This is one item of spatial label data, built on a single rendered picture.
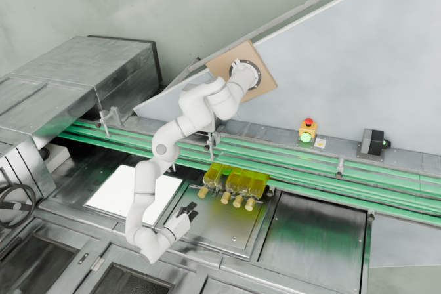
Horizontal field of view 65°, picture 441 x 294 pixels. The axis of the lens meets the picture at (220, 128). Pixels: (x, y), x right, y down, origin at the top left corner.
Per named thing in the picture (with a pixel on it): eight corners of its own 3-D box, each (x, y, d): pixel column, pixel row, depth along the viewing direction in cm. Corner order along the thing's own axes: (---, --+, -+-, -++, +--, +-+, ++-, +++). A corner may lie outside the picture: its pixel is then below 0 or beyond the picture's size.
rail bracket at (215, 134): (214, 149, 178) (205, 165, 169) (212, 123, 168) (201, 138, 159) (220, 151, 177) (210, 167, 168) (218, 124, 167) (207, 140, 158)
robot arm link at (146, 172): (171, 193, 132) (180, 191, 146) (173, 138, 135) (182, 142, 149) (130, 192, 134) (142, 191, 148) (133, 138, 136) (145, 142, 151)
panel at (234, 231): (121, 166, 202) (83, 209, 177) (120, 162, 200) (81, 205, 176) (270, 203, 171) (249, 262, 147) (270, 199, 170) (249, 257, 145)
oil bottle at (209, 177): (218, 160, 182) (202, 188, 167) (218, 151, 179) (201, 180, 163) (228, 162, 180) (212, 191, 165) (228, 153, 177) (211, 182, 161)
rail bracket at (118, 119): (122, 119, 208) (99, 141, 191) (115, 94, 198) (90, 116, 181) (129, 120, 206) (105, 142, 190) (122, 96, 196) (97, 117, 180)
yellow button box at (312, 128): (301, 130, 167) (298, 140, 162) (302, 118, 163) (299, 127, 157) (315, 133, 165) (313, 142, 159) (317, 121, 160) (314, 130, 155)
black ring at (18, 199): (35, 203, 180) (1, 235, 164) (18, 173, 167) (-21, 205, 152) (42, 205, 178) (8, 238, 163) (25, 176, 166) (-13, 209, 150)
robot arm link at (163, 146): (180, 121, 147) (151, 136, 147) (173, 115, 133) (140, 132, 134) (195, 149, 144) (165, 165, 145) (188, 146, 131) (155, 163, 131)
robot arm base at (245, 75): (224, 62, 158) (211, 77, 147) (247, 52, 151) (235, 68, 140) (239, 90, 164) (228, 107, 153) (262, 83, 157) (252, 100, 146)
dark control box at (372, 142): (361, 141, 158) (360, 152, 152) (364, 127, 153) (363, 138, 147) (380, 144, 155) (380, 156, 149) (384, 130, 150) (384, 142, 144)
